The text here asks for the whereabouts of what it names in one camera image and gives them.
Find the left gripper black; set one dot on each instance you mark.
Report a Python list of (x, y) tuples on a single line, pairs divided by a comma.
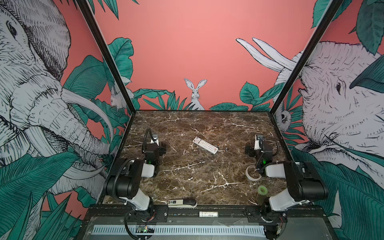
[(162, 149)]

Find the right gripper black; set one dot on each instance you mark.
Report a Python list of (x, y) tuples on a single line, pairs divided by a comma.
[(249, 150)]

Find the white remote control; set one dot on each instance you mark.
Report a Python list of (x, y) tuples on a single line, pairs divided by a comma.
[(205, 145)]

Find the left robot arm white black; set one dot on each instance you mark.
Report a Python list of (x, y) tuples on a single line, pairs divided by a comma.
[(123, 183)]

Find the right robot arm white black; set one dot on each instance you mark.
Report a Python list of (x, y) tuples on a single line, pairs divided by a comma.
[(304, 185)]

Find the white tape roll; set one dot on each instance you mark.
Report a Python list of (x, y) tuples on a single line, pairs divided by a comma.
[(252, 174)]

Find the green tape roll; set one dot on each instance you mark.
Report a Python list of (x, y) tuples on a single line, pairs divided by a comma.
[(262, 190)]

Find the black and white stapler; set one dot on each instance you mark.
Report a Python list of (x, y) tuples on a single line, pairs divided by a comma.
[(182, 203)]

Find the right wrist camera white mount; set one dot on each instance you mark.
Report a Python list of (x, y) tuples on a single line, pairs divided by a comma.
[(259, 142)]

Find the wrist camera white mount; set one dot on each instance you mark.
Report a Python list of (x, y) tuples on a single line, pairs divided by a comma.
[(259, 142), (155, 139)]

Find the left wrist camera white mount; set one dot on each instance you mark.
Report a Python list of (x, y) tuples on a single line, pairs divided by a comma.
[(155, 139)]

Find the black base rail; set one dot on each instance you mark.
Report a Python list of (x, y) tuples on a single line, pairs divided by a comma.
[(164, 214)]

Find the white slotted cable duct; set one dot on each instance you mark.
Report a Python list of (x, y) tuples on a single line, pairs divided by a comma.
[(165, 230)]

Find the white label tube on rail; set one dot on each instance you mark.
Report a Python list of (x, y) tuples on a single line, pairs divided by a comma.
[(208, 214)]

